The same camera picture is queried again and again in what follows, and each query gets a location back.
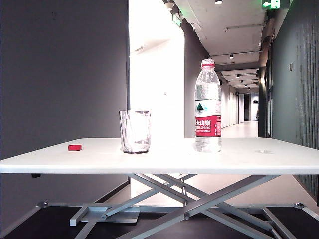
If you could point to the clear water bottle red label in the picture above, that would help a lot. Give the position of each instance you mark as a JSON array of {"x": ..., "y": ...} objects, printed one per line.
[{"x": 208, "y": 124}]

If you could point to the white folding table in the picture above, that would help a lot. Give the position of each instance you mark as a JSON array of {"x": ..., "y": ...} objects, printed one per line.
[{"x": 224, "y": 197}]

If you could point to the large green exit sign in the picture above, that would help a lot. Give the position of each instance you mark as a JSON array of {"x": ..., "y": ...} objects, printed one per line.
[{"x": 275, "y": 4}]

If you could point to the white ceiling conduit pipe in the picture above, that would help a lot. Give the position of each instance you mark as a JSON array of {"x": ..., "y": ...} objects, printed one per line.
[{"x": 244, "y": 27}]

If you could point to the round ceiling light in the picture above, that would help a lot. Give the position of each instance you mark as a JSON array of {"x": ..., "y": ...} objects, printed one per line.
[{"x": 218, "y": 2}]

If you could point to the black knob under table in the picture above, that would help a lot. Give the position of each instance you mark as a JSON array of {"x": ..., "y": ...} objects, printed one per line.
[{"x": 36, "y": 175}]

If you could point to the red bottle cap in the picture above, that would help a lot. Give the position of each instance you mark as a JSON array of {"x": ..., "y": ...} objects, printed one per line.
[{"x": 75, "y": 148}]

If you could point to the clear faceted drinking glass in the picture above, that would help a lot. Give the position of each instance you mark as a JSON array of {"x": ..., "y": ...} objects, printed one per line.
[{"x": 134, "y": 134}]

